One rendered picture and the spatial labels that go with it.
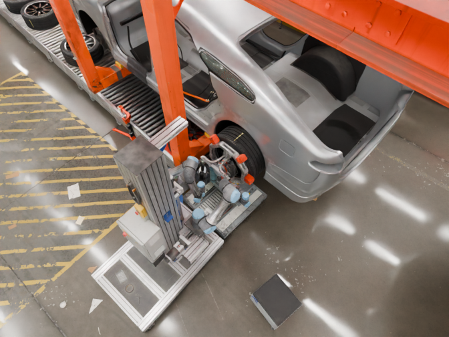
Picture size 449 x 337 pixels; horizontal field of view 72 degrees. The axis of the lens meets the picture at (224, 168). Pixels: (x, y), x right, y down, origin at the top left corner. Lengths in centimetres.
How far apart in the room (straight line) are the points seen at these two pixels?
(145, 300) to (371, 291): 256
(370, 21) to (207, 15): 223
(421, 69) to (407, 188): 374
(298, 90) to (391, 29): 280
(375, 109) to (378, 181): 108
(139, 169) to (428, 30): 167
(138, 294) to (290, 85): 305
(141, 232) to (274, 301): 157
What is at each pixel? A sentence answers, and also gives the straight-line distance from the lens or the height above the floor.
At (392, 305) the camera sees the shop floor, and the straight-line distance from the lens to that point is 429.
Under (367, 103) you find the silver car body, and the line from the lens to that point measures 450.
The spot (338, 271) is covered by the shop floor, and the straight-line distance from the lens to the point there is 415.
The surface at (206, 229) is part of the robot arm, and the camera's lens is 295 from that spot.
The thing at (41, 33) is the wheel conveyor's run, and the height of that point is 27.
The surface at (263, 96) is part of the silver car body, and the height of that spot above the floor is 178.
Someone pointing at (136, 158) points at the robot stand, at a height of 203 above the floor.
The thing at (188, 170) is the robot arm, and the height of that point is 135.
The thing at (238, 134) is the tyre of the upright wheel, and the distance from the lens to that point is 337.
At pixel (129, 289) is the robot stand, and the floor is 21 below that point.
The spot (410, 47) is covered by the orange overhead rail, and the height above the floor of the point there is 304.
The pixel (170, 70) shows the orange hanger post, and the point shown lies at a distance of 275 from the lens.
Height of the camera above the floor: 375
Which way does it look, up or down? 57 degrees down
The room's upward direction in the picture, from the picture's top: 2 degrees clockwise
